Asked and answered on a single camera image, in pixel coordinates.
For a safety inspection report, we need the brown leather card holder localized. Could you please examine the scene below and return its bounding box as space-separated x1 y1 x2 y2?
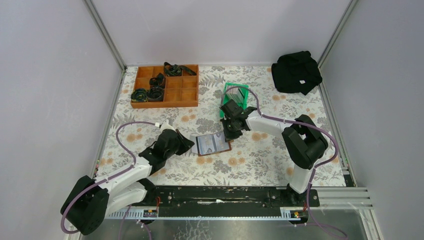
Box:
189 131 232 156

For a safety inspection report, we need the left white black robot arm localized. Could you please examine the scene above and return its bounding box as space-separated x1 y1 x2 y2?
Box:
60 120 195 235

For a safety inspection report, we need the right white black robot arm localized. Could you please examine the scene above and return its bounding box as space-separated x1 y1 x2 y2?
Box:
220 100 329 206

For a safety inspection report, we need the stack of credit cards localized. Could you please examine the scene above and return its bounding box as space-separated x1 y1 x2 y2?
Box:
226 87 245 104

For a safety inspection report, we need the floral patterned table mat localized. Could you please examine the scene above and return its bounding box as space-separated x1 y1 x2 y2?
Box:
95 66 331 186

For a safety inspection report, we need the green plastic bin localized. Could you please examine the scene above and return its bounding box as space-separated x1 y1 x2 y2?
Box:
222 83 249 109

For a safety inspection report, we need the rolled belt lower right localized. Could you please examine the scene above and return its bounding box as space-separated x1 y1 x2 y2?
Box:
146 86 165 102

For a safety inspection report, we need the rolled belt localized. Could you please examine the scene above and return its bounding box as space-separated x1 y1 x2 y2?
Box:
149 73 166 89
130 88 148 103
146 86 165 102
163 62 197 77

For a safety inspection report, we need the wooden compartment tray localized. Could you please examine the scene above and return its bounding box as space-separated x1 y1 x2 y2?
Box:
130 64 199 109

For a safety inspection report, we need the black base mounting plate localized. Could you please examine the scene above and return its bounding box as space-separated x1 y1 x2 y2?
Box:
133 185 320 208

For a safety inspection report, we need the rolled belt lower left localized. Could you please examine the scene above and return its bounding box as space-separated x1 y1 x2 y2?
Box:
130 88 148 103

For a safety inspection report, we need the rolled belt middle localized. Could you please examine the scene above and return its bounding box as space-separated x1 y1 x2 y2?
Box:
149 73 166 89

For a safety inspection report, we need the rolled belt top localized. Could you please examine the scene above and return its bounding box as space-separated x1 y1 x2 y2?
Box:
163 62 197 77

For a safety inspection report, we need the black cloth bundle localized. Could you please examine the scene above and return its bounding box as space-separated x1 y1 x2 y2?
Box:
271 51 323 96

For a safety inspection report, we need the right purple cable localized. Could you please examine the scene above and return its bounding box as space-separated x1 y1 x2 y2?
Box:
225 86 349 238

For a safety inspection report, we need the purple cable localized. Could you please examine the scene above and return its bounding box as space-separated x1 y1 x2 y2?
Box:
225 86 349 238
60 121 162 240

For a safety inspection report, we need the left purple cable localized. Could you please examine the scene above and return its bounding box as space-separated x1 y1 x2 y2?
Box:
60 121 162 240

